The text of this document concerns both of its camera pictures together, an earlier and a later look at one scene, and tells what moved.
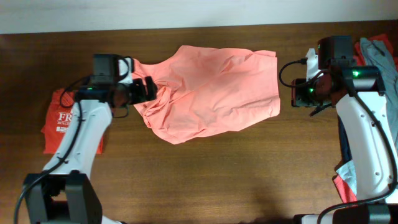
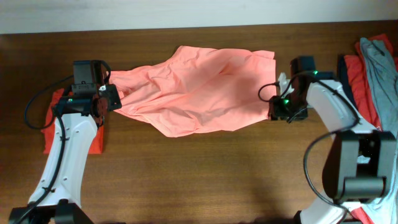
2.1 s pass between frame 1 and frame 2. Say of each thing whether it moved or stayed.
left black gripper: moved
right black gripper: moved
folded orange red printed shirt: stayed
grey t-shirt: stayed
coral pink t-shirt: stayed
